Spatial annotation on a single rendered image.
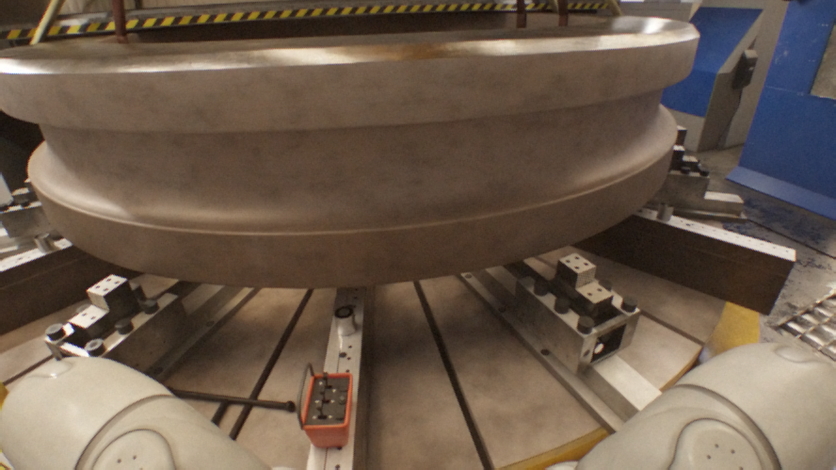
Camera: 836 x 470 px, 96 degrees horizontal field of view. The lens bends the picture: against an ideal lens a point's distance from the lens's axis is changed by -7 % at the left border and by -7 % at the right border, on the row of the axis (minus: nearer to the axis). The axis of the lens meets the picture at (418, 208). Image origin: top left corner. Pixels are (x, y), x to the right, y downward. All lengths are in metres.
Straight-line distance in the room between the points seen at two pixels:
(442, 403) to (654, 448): 1.59
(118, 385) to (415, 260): 1.27
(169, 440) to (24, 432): 0.19
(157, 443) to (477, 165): 1.49
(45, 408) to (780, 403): 0.72
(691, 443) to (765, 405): 0.12
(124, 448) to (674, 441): 0.45
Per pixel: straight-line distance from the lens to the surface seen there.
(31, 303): 3.24
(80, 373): 0.58
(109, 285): 2.22
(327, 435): 1.38
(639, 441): 0.45
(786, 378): 0.56
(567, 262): 1.94
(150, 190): 2.07
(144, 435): 0.44
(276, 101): 1.44
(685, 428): 0.43
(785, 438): 0.53
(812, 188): 5.70
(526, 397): 2.03
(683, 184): 3.74
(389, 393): 2.02
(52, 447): 0.54
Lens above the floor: 1.89
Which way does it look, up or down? 27 degrees down
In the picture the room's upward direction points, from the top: 1 degrees counter-clockwise
